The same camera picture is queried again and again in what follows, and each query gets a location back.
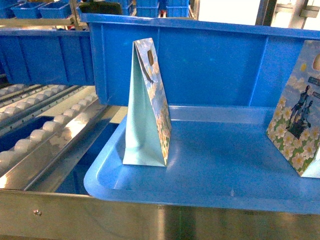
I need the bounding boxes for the flower gift bag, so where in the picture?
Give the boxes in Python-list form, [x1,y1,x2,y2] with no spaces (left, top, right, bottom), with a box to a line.
[266,40,320,178]
[122,38,172,167]

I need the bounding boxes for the white roller conveyor track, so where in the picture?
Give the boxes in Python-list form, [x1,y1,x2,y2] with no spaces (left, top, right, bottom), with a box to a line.
[0,94,101,171]

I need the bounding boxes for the blue plastic tray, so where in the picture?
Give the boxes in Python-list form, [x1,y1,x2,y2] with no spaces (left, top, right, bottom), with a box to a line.
[84,106,320,215]

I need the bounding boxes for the large blue plastic crate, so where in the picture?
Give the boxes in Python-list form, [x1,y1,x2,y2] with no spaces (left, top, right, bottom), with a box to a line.
[80,13,320,107]

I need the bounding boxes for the black office chair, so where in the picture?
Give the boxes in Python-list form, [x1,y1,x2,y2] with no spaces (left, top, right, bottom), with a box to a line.
[79,0,123,15]

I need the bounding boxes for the blue crate at left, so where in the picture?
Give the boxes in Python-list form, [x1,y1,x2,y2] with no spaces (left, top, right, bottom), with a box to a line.
[0,28,95,86]

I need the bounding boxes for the steel rack front rail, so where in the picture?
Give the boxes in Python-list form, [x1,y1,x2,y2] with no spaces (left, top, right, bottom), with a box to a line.
[0,190,320,240]

